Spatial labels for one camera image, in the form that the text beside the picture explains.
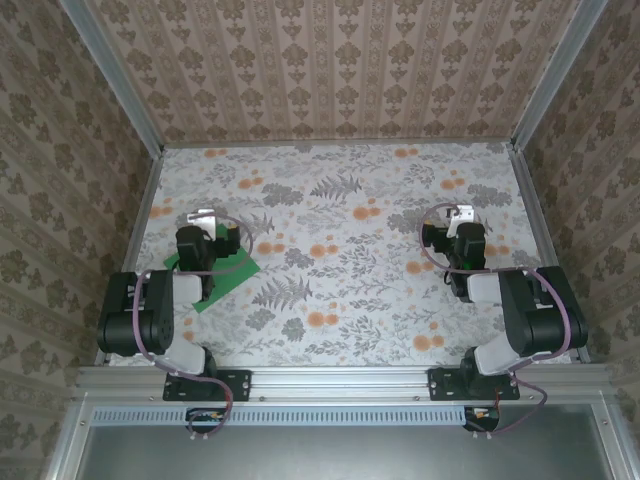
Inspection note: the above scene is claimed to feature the green paper sheet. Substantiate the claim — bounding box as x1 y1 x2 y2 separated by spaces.
163 239 263 315

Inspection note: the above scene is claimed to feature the grey sheet metal panel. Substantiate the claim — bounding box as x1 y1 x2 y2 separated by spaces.
74 422 619 480

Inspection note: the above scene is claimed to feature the floral patterned table cover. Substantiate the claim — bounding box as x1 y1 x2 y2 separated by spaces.
107 141 574 369

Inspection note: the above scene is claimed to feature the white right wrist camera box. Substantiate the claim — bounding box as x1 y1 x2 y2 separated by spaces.
446 203 476 239

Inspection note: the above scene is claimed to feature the aluminium table side rail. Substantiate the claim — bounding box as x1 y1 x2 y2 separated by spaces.
508 144 592 365
93 147 166 365

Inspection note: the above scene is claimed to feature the aluminium table end rail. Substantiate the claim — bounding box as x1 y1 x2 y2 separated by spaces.
162 139 516 150

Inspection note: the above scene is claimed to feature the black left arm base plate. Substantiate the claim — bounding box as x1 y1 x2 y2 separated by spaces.
163 368 252 403

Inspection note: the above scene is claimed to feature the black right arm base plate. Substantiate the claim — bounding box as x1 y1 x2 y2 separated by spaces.
428 367 521 402

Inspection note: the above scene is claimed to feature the aluminium mounting rail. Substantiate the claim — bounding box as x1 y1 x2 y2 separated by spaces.
74 363 619 404

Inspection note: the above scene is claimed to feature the black electronics box with wires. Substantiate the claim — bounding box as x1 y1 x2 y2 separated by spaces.
184 406 227 435
462 405 502 434

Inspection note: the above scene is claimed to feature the aluminium frame post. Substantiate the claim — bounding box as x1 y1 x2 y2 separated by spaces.
58 0 166 157
509 0 614 151

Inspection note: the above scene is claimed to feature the grey slotted cable duct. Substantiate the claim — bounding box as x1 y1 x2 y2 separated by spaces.
91 404 469 425

